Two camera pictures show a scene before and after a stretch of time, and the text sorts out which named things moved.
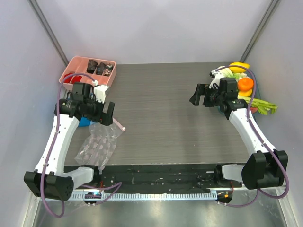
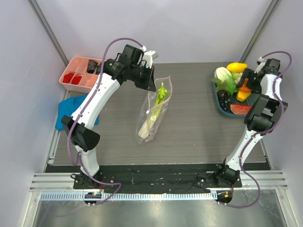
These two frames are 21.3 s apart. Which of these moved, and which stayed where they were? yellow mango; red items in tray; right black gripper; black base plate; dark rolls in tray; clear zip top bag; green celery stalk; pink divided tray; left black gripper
Moved: left black gripper; green celery stalk; clear zip top bag; right black gripper
Stayed: red items in tray; black base plate; pink divided tray; yellow mango; dark rolls in tray
